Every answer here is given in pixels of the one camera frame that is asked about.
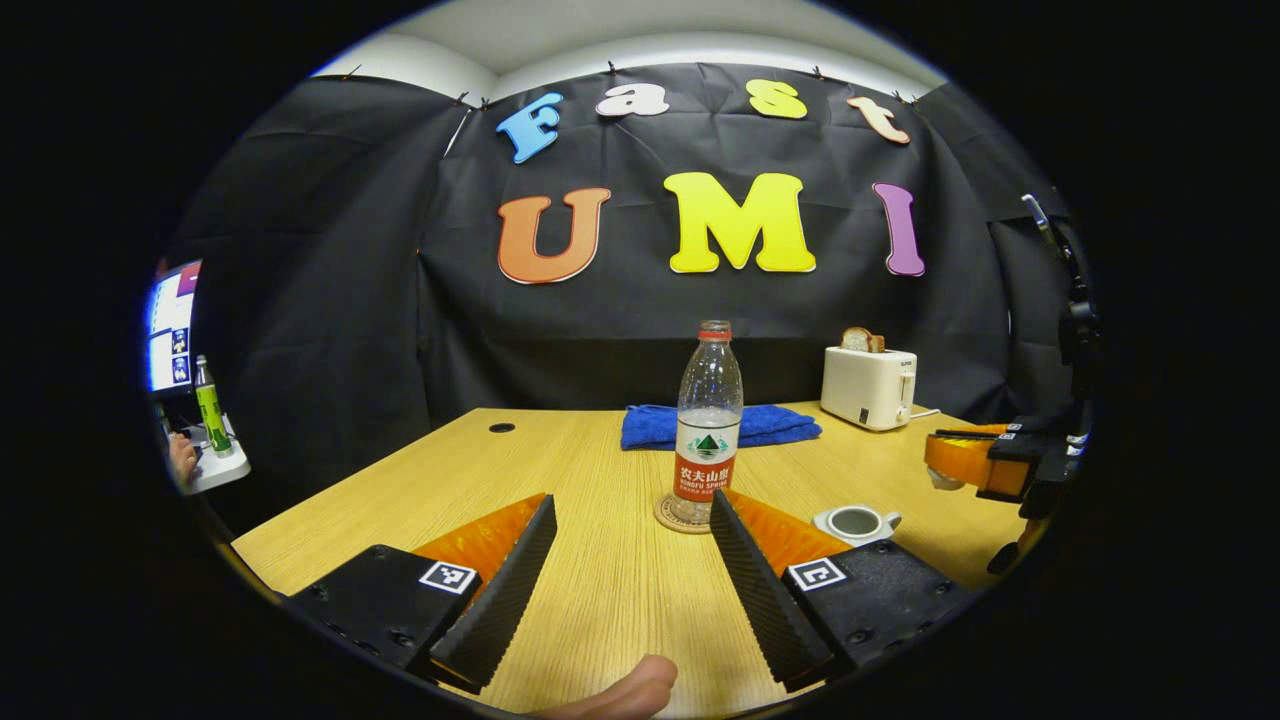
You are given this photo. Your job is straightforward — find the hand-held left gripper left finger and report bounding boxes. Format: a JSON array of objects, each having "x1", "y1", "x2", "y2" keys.
[{"x1": 288, "y1": 492, "x2": 559, "y2": 697}]

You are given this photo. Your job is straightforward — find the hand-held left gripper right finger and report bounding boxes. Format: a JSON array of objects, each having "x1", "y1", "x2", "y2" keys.
[{"x1": 706, "y1": 487, "x2": 973, "y2": 695}]

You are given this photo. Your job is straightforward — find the white teacup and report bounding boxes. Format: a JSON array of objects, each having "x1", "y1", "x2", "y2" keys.
[{"x1": 811, "y1": 503, "x2": 904, "y2": 548}]

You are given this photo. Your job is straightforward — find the round wooden coaster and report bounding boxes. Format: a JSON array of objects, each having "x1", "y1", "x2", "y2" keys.
[{"x1": 654, "y1": 492, "x2": 717, "y2": 536}]

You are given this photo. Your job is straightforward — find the clear plastic water bottle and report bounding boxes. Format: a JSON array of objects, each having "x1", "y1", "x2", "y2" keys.
[{"x1": 671, "y1": 319, "x2": 745, "y2": 527}]

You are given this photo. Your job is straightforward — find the green drink bottle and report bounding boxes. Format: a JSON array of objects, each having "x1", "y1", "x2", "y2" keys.
[{"x1": 192, "y1": 354, "x2": 234, "y2": 457}]

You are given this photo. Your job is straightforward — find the white toaster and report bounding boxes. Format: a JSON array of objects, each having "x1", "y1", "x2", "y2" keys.
[{"x1": 820, "y1": 345, "x2": 919, "y2": 433}]

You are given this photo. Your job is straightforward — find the blue folded towel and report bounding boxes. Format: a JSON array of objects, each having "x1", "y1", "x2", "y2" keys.
[{"x1": 619, "y1": 402, "x2": 824, "y2": 452}]

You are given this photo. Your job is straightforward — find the white side desk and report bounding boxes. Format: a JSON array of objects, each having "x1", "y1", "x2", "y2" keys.
[{"x1": 183, "y1": 415, "x2": 252, "y2": 497}]

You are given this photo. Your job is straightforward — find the computer monitor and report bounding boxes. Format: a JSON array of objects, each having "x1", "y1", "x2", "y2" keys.
[{"x1": 147, "y1": 259, "x2": 204, "y2": 397}]

